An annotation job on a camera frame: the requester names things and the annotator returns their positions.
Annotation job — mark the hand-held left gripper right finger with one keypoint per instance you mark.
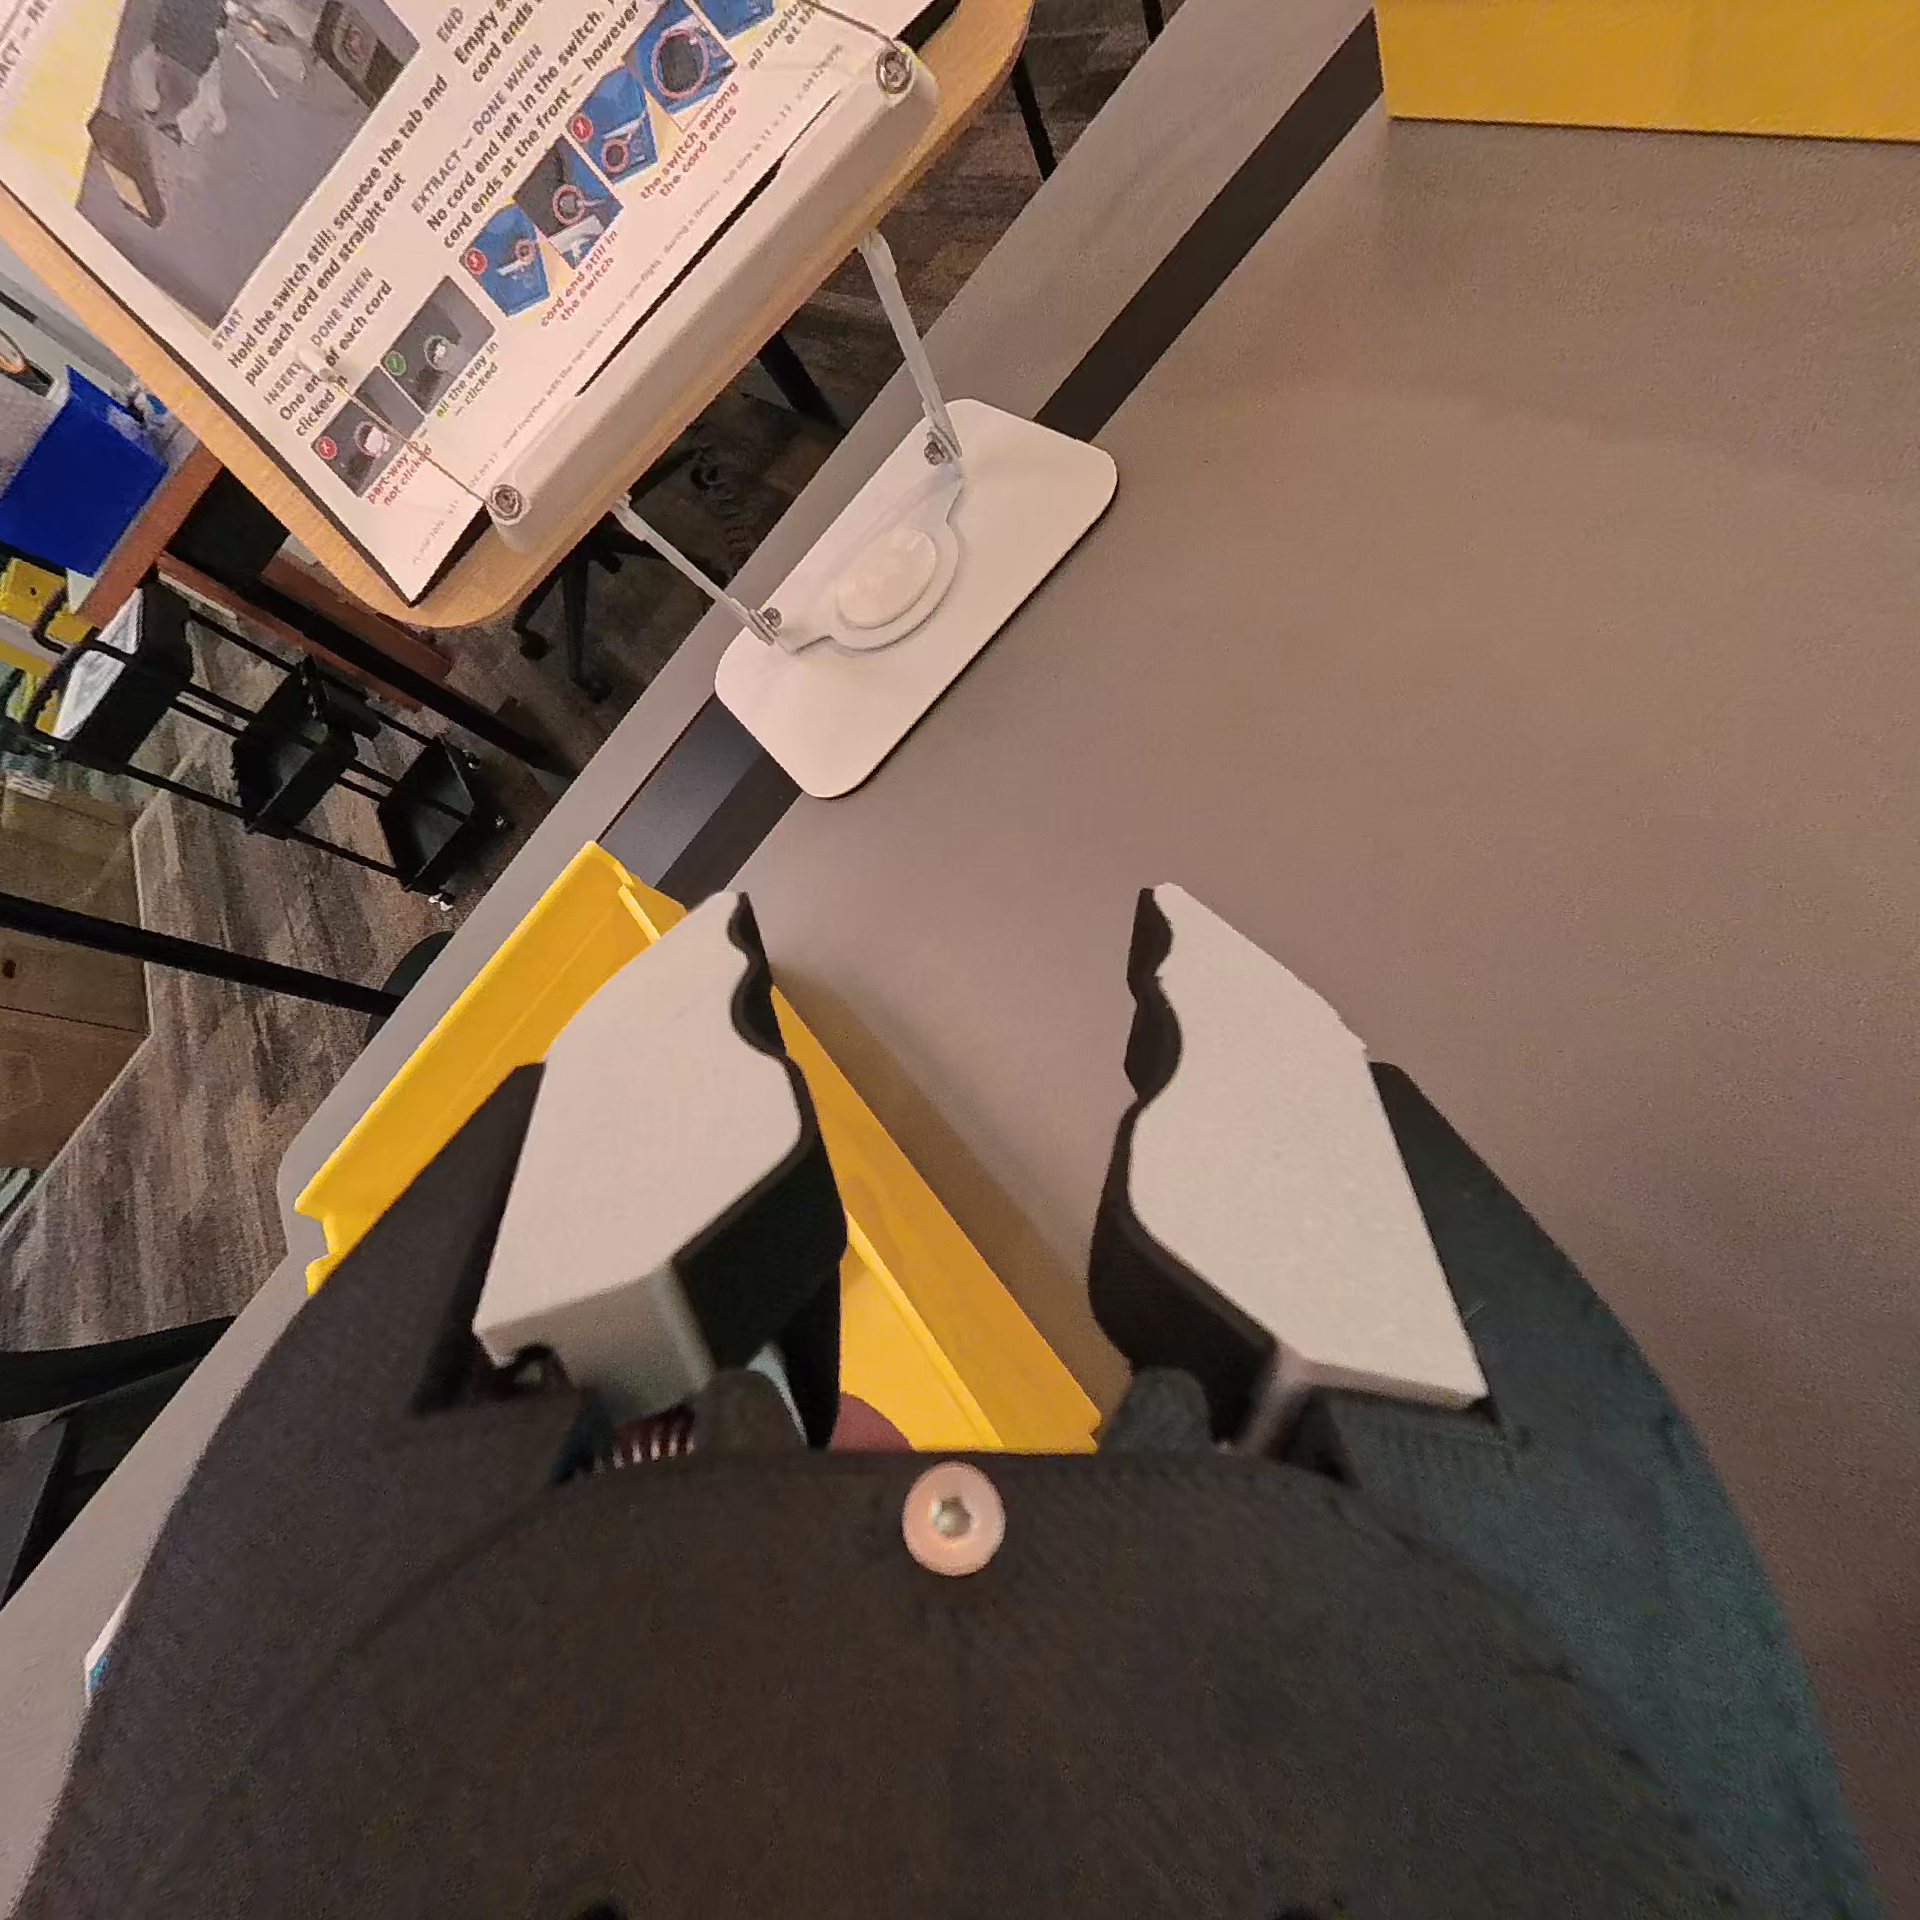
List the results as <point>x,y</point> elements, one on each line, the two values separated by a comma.
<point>1291,1184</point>

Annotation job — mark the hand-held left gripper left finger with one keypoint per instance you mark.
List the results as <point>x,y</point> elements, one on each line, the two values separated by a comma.
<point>646,1141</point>

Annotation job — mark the yellow plastic bin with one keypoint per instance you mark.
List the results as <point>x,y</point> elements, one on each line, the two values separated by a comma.
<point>959,1304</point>
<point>1650,59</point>

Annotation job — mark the person's left hand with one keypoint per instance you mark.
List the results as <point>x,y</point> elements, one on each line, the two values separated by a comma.
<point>867,1429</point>

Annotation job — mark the black metal cart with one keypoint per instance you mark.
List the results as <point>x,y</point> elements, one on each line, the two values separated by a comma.
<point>435,817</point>

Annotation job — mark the cardboard box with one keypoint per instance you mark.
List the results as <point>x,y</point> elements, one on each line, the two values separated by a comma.
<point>60,1050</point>

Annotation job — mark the white and wood document stand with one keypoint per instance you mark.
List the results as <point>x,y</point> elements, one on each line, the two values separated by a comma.
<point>916,600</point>

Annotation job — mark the wooden desk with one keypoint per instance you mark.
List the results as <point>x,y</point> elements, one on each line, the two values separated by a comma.
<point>150,541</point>

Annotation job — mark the blue storage bin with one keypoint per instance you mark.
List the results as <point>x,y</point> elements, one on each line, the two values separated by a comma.
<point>75,480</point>

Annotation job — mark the printed instruction sheet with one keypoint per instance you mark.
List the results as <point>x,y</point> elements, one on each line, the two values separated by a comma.
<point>346,225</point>

